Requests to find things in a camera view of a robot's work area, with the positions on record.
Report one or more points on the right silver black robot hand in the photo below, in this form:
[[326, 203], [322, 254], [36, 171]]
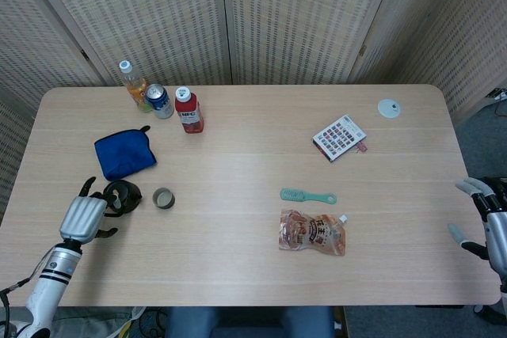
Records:
[[497, 235]]

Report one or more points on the black teapot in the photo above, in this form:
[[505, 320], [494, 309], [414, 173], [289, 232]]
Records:
[[130, 199]]

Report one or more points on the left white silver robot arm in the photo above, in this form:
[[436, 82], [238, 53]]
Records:
[[49, 286]]

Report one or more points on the pink binder clip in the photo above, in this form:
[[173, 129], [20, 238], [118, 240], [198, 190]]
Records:
[[362, 148]]

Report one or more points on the white round lid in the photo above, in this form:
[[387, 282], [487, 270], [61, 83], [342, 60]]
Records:
[[388, 109]]

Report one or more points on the orange spouted sauce pouch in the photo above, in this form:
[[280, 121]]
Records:
[[313, 233]]

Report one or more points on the book with colourful grid cover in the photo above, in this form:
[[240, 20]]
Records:
[[338, 137]]

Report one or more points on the green plastic brush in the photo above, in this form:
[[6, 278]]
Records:
[[295, 195]]

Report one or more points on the blue chair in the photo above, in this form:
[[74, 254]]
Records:
[[249, 322]]

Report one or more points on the red NFC juice bottle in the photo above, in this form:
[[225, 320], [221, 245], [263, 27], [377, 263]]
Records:
[[191, 114]]

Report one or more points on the dark ceramic teacup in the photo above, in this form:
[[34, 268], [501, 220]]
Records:
[[163, 198]]

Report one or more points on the blue white drink can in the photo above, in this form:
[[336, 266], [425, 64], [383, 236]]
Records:
[[160, 104]]

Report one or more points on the blue zipper pouch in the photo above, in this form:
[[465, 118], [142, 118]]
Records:
[[123, 154]]

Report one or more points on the clear orange drink bottle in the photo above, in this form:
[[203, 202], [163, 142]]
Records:
[[136, 88]]

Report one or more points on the woven folding screen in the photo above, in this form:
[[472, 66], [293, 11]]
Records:
[[158, 17]]

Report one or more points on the grey fabric bag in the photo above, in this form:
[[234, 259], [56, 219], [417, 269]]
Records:
[[87, 322]]

